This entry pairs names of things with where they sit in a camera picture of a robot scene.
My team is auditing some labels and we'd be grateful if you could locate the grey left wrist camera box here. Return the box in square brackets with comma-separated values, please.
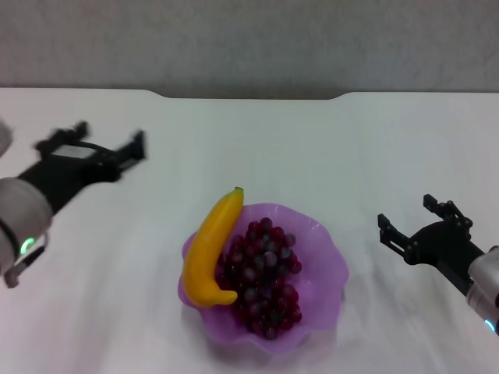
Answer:
[50, 144, 94, 160]

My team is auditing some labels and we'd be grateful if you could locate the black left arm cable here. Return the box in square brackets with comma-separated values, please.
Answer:
[3, 232, 50, 290]

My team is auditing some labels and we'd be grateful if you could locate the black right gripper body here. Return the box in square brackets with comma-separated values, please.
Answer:
[405, 221, 488, 295]

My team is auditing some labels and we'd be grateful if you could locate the yellow plastic banana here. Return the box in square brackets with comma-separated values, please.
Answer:
[179, 186, 246, 309]

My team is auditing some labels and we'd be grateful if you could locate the purple wavy plastic bowl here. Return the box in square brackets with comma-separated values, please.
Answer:
[177, 202, 350, 355]

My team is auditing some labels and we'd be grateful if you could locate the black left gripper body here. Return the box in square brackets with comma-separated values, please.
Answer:
[17, 144, 122, 216]

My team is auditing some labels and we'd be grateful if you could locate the dark red grape bunch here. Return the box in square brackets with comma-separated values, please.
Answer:
[214, 217, 303, 341]

